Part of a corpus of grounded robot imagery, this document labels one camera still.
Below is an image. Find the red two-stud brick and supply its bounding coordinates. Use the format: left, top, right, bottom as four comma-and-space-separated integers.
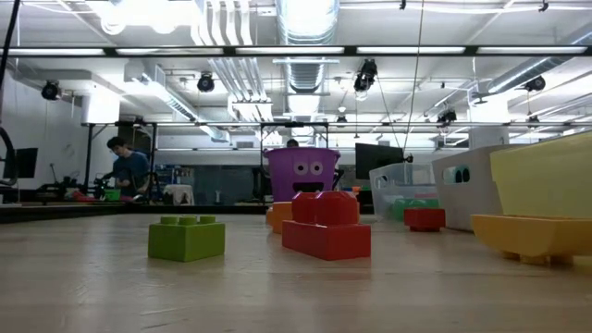
281, 191, 372, 262

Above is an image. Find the green two-stud brick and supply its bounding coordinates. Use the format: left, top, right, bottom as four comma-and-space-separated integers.
390, 197, 440, 221

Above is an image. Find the lime green four-stud brick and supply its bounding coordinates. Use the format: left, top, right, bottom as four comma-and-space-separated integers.
147, 215, 227, 264

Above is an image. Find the purple bucket with face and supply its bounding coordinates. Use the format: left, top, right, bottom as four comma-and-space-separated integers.
264, 146, 342, 204

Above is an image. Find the orange sloped brick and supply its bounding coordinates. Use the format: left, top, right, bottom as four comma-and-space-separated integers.
265, 201, 295, 235

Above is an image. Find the black computer monitor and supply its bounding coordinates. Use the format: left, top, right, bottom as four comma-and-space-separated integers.
354, 142, 406, 181
3, 147, 40, 179

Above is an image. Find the clear plastic container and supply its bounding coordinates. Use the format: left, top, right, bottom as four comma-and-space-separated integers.
368, 162, 439, 222

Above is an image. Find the black ceiling spotlight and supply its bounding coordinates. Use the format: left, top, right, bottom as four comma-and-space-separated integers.
436, 107, 459, 126
524, 75, 548, 93
352, 58, 378, 93
196, 72, 216, 93
41, 80, 62, 102

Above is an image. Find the dark red cube brick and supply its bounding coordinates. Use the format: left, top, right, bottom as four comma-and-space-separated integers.
403, 207, 447, 233

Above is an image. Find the white plastic container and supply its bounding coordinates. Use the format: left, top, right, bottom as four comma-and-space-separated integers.
432, 143, 533, 232

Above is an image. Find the orange-yellow flat brick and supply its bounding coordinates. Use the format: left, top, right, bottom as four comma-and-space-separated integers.
470, 214, 592, 268

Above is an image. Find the yellow translucent container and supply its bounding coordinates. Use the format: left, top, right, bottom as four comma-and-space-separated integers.
489, 131, 592, 221

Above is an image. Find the silver ventilation duct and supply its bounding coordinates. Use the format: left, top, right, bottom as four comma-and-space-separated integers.
276, 0, 341, 93

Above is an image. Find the thin hanging cable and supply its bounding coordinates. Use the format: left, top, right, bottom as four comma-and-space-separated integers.
402, 0, 426, 154

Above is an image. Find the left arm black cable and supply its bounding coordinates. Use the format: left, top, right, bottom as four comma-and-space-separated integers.
0, 125, 19, 188

